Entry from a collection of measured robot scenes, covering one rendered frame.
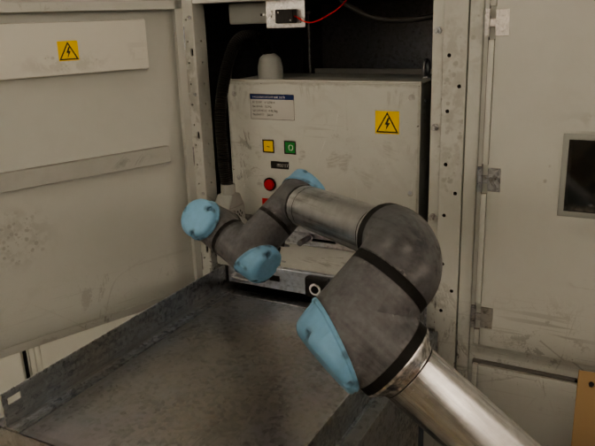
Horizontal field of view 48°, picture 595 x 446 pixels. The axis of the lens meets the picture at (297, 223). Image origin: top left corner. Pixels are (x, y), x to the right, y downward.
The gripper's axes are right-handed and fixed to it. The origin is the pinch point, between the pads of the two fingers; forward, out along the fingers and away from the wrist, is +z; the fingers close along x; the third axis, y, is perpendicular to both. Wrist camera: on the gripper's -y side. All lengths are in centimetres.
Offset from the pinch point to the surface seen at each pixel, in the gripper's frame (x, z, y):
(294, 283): -4.7, 17.7, -1.9
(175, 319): -19.9, -0.1, -21.7
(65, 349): -38, 30, -81
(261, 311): -13.4, 11.3, -5.7
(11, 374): -52, 37, -109
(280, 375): -25.3, -10.1, 13.6
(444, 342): -11.2, 18.4, 37.9
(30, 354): -43, 35, -101
